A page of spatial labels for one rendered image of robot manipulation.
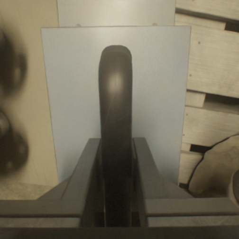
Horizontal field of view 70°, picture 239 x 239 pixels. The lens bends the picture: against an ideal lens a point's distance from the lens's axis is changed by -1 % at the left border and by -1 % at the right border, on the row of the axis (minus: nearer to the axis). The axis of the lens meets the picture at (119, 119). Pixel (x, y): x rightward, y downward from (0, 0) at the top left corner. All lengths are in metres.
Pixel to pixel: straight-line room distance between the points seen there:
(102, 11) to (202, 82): 0.32
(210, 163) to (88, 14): 0.45
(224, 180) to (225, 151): 0.07
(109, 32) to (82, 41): 0.03
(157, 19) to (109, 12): 0.06
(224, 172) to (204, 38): 0.34
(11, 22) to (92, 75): 0.52
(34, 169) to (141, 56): 0.63
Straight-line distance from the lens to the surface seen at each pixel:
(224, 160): 0.54
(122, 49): 0.16
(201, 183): 0.55
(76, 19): 0.24
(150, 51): 0.17
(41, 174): 0.74
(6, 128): 0.69
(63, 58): 0.18
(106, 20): 0.23
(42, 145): 0.68
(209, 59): 0.49
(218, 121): 0.52
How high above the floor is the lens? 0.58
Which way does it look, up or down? 75 degrees down
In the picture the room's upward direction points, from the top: 180 degrees counter-clockwise
